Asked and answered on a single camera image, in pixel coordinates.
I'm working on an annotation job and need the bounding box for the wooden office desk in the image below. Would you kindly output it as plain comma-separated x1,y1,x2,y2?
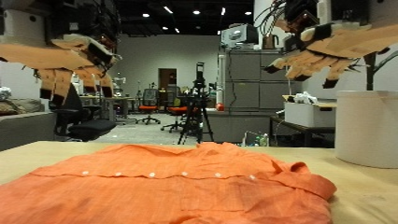
79,94,142,120

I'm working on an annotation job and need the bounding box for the green leafy plant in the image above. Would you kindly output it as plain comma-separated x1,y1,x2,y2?
352,46,398,91

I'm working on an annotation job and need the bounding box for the brown sofa cushion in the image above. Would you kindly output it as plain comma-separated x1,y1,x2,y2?
0,98,46,116

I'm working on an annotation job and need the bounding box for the orange seat office chair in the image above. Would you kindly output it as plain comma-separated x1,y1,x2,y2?
162,86,191,133
136,88,162,125

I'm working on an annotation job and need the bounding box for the copper kettle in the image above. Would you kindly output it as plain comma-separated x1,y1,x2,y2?
261,33,280,50

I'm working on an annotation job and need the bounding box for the brown door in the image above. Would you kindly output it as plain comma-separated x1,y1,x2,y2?
159,67,179,91

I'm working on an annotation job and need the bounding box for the grey metal cabinet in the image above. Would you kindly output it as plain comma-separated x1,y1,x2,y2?
217,48,304,113

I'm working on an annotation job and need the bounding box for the white cardboard box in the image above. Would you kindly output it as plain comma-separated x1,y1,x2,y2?
284,94,339,129

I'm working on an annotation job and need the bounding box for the black camera tripod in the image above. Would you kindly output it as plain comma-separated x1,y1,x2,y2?
177,62,216,146

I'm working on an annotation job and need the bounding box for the grey box appliance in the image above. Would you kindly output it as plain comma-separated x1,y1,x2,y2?
220,22,260,49

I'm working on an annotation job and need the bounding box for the orange button-up shirt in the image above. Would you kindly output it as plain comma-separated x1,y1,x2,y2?
0,141,339,224

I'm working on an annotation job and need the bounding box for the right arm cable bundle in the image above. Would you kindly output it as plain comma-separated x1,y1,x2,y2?
255,0,295,31

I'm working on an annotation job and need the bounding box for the dark side table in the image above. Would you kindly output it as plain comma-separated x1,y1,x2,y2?
269,115,336,147

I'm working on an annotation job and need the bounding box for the grey low counter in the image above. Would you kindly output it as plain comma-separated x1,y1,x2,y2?
203,109,275,145

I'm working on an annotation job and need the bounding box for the white round planter pot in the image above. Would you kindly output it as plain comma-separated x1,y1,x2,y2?
335,90,398,170

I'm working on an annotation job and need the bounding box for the black office chair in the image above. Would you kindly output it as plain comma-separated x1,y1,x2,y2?
48,83,119,143

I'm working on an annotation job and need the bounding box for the white crumpled bag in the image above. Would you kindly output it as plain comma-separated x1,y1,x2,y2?
293,91,320,105

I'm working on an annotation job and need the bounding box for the grey sofa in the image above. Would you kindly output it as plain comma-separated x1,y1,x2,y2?
0,110,58,152

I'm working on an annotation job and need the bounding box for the green bottles pack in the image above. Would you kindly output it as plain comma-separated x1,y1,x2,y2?
241,130,272,147

